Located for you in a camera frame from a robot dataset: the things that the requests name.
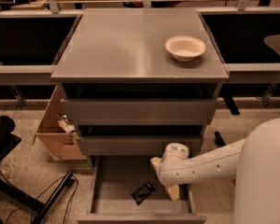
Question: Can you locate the black rxbar chocolate wrapper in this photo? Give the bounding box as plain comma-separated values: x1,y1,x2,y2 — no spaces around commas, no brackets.
132,182,156,205

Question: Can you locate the black floor cable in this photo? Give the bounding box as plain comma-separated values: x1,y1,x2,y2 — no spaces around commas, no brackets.
0,165,80,224

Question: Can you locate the grey rail left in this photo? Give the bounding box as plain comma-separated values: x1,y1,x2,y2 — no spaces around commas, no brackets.
0,65,55,85

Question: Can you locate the grey drawer cabinet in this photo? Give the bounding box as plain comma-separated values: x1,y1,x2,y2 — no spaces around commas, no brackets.
50,7,231,173

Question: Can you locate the white paper bowl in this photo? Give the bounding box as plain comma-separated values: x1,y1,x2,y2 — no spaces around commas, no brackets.
165,35,206,62

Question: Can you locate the black table leg right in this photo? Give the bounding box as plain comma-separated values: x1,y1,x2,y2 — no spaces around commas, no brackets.
215,132,225,147

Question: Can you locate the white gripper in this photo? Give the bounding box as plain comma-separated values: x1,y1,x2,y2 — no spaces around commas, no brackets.
150,143,190,202

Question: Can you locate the light wooden box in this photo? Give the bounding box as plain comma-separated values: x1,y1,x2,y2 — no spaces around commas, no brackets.
35,89,86,161

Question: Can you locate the grey open bottom drawer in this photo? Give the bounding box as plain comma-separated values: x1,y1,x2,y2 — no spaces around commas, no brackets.
77,156,206,224

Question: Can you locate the black table leg left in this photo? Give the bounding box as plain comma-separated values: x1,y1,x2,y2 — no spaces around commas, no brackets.
0,172,74,224

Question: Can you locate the grey rail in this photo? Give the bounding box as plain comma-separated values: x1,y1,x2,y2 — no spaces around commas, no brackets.
225,63,280,84
0,65,55,85

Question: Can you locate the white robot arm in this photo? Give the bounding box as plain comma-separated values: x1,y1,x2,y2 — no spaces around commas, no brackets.
150,118,280,224

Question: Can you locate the grey top drawer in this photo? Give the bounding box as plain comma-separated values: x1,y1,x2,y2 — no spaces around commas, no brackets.
61,99,215,125

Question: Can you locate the grey rail right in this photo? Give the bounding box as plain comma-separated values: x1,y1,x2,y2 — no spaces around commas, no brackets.
225,63,280,84

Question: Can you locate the black table leg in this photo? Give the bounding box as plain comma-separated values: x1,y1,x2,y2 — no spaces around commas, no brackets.
215,132,225,147
0,172,74,224

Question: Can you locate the black chair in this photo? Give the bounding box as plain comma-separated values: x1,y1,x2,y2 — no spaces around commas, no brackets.
0,116,21,161

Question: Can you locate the grey middle drawer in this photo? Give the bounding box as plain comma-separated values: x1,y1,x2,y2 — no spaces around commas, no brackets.
77,136,203,156

